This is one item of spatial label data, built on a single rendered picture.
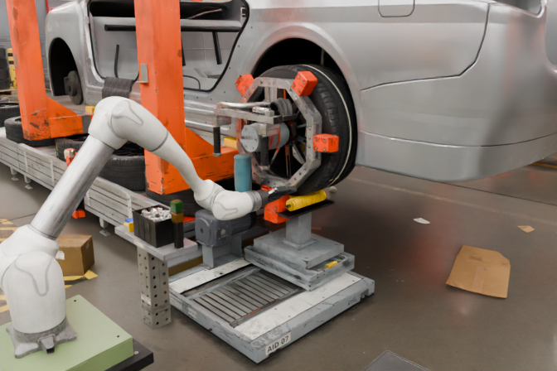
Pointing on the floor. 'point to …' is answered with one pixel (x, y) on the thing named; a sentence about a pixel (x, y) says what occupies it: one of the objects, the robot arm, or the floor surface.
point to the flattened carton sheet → (481, 272)
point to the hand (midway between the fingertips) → (289, 190)
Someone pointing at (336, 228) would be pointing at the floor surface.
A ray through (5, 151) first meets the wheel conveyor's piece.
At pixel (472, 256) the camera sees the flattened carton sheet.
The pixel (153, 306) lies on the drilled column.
